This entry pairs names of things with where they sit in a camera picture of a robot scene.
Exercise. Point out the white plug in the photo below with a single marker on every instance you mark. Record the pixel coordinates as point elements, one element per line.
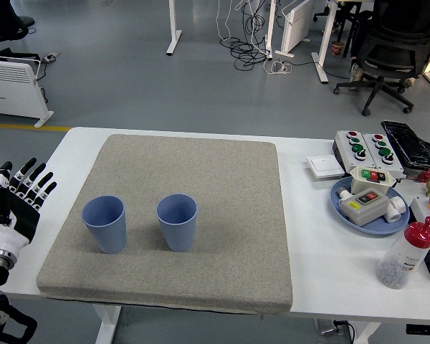
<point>343,194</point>

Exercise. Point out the white four-button control box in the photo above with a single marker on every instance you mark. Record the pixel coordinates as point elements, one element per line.
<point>372,147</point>
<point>347,147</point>

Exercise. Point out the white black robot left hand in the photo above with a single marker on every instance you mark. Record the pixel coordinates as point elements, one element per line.
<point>10,233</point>

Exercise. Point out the white power strip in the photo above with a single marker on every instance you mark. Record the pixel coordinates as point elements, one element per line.
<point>276,66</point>

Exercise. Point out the grey red-button switch box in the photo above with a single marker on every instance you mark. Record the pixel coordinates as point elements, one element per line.
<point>365,213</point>

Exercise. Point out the white mushroom-button control box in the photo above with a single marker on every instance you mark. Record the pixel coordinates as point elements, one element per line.
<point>421,211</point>

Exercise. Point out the white wall switch plate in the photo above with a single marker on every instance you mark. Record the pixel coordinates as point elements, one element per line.
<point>324,165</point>

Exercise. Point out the black plastic-wrapped tray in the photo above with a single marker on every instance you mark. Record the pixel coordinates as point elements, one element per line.
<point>408,143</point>

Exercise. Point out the white pipe fitting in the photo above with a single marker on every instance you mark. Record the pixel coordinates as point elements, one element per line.
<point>396,209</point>

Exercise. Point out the grey floor power strip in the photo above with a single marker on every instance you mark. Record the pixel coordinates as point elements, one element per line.
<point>50,56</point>

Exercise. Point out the blue ribbed cup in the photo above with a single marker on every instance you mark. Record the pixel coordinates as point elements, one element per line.
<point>177,233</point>
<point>107,233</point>

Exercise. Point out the blue plate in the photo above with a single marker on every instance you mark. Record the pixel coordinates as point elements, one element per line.
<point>380,225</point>

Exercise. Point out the white panel heater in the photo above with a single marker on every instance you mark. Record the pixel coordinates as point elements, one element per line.
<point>297,25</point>
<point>7,89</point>

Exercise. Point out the white table leg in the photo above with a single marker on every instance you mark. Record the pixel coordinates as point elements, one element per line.
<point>365,333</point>
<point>107,326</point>

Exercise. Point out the black table control panel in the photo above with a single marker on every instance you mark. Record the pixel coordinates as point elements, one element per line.
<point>424,329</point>

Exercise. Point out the grey-brown mat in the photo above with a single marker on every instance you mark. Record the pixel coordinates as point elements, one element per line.
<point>200,172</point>

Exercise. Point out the white green-red switch box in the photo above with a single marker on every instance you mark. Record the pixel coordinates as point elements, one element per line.
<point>362,184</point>

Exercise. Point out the black mesh office chair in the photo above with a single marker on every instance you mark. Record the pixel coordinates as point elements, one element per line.
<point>390,53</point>

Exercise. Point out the clear bottle with red cap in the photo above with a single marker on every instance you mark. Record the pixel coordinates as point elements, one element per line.
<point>397,261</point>

